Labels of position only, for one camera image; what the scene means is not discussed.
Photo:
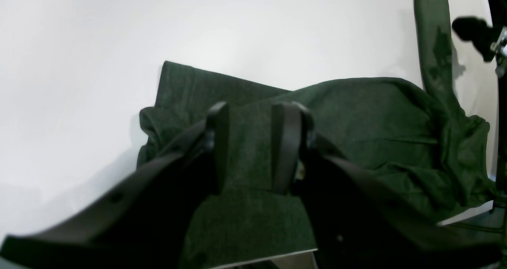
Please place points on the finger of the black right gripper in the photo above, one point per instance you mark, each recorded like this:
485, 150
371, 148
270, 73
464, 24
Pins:
479, 33

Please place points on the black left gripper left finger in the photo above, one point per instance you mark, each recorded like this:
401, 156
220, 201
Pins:
140, 223

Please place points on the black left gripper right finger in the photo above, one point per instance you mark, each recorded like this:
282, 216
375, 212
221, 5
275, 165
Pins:
358, 222

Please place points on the dark green long-sleeve shirt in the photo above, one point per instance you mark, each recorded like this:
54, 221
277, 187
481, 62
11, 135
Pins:
416, 141

